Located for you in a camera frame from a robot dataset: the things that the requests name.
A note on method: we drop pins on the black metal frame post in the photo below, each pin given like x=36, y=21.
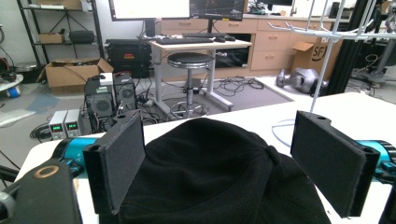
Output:
x=350, y=53

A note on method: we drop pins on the black round stool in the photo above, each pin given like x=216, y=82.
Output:
x=190, y=59

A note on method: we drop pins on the black metal shelf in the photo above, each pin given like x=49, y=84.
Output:
x=96, y=28

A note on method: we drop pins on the white-screen monitor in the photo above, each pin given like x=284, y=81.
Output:
x=149, y=8

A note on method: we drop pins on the black keyboard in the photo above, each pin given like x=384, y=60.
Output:
x=202, y=35
x=183, y=40

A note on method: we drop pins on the wooden drawer cabinet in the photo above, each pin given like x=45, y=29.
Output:
x=271, y=40

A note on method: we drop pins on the wooden desk with white legs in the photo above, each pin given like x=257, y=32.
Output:
x=199, y=46

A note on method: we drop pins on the black computer tower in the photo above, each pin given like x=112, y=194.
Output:
x=100, y=105
x=124, y=91

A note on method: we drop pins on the black equipment case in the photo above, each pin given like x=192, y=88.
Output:
x=127, y=57

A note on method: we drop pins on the black bag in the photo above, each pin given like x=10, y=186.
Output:
x=82, y=36

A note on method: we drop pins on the large open cardboard box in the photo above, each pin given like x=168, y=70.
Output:
x=67, y=76

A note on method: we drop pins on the grey robot shell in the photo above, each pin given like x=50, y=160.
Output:
x=303, y=80

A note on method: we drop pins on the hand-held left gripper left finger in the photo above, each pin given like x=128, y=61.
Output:
x=120, y=161

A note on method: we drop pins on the blue floor mat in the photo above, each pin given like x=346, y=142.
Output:
x=42, y=103

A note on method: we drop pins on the white round table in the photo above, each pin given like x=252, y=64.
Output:
x=11, y=82

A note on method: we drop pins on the dark-screen monitor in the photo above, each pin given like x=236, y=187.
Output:
x=218, y=8

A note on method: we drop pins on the grey bench power supply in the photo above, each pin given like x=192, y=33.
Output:
x=72, y=124
x=57, y=126

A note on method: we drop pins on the small cardboard box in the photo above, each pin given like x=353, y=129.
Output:
x=51, y=38

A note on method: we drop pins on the black knit hat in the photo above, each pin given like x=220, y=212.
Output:
x=211, y=174

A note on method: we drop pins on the printed cardboard box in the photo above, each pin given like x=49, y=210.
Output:
x=314, y=56

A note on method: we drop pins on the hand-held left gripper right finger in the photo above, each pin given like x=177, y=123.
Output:
x=327, y=161

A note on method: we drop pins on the black computer mouse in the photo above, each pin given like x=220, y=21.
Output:
x=220, y=39

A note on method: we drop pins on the grey floor mat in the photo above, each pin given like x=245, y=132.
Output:
x=258, y=98

